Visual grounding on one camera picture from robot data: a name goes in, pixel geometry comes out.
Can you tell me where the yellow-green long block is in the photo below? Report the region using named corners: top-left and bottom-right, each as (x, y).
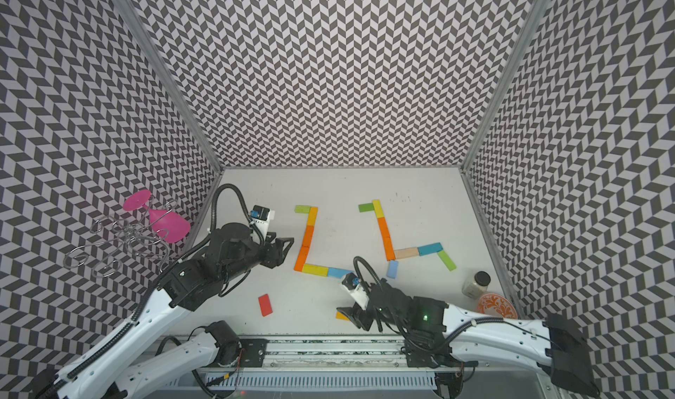
top-left (302, 264), bottom-right (330, 277)

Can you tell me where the small dark lidded jar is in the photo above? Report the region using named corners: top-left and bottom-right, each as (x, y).
top-left (462, 271), bottom-right (491, 300)

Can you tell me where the natural wood block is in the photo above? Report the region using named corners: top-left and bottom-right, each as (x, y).
top-left (394, 247), bottom-right (419, 260)

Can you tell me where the light blue small block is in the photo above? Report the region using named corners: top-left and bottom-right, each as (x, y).
top-left (387, 260), bottom-right (398, 279)

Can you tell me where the red small block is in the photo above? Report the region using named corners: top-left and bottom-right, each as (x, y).
top-left (258, 294), bottom-right (274, 317)

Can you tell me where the silver wire glass rack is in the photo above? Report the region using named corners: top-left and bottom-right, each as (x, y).
top-left (63, 200), bottom-right (176, 279)

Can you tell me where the orange vertical block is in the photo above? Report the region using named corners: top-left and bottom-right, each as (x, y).
top-left (302, 225), bottom-right (315, 248)

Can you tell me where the aluminium mounting rail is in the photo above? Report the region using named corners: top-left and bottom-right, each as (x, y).
top-left (123, 335), bottom-right (557, 374)

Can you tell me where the pink plastic wine glass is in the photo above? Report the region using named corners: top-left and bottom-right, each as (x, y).
top-left (122, 189), bottom-right (192, 244)

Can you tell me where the light green small block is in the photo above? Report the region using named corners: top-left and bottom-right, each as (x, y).
top-left (295, 205), bottom-right (312, 214)

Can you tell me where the teal block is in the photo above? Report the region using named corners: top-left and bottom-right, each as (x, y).
top-left (418, 243), bottom-right (443, 256)

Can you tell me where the orange diagonal block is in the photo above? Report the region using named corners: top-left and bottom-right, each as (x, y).
top-left (294, 246), bottom-right (309, 272)

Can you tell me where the green long block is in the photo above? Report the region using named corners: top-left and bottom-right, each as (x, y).
top-left (438, 250), bottom-right (457, 272)

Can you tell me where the orange patterned bowl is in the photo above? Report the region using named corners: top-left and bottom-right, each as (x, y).
top-left (476, 293), bottom-right (519, 319)

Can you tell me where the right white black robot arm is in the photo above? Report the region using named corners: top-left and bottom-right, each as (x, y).
top-left (337, 257), bottom-right (600, 398)

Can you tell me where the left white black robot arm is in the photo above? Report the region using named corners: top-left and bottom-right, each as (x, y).
top-left (30, 184), bottom-right (295, 398)

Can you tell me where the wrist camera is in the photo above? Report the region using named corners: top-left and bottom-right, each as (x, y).
top-left (250, 205), bottom-right (275, 241)
top-left (341, 272), bottom-right (369, 311)

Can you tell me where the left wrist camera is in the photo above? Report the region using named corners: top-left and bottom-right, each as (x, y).
top-left (250, 205), bottom-right (275, 241)

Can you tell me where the yellow block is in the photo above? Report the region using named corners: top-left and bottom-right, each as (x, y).
top-left (372, 200), bottom-right (384, 219)

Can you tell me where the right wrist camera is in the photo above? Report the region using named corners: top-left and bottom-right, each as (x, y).
top-left (341, 272), bottom-right (369, 311)

